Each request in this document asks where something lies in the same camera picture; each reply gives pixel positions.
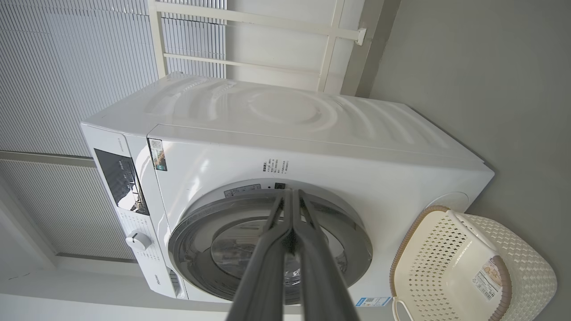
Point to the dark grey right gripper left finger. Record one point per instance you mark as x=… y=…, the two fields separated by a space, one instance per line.
x=267 y=276

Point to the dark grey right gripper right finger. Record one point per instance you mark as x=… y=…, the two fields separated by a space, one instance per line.
x=321 y=285

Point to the round washing machine door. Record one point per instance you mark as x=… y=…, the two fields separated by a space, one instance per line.
x=200 y=240

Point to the cream perforated laundry basket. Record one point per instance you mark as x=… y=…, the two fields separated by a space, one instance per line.
x=446 y=267

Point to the white appliance control knob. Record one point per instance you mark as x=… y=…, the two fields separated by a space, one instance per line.
x=138 y=241

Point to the white front-load washing machine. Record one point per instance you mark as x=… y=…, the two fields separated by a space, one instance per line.
x=276 y=133

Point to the white slatted window blind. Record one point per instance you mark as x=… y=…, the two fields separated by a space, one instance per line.
x=62 y=209
x=67 y=67

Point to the white metal railing frame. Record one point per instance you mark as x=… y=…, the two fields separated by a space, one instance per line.
x=250 y=18

